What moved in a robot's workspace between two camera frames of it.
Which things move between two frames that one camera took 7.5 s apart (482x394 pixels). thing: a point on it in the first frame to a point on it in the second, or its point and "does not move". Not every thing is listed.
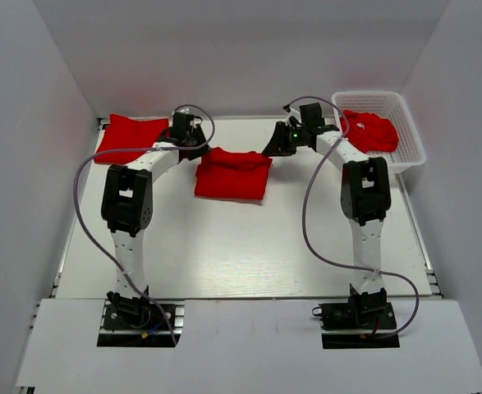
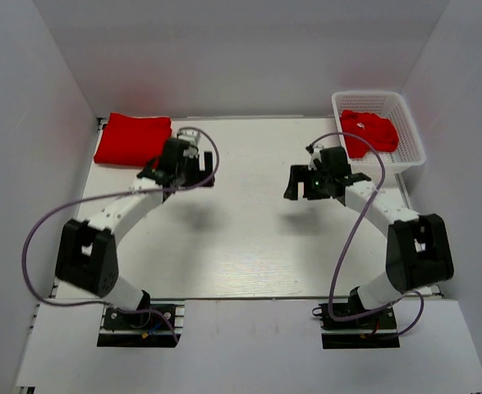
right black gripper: [278, 146] to [299, 173]
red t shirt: [242, 175] to [133, 141]
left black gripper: [197, 131] to [199, 176]
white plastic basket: [410, 151] does not move
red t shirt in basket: [370, 132] does not move
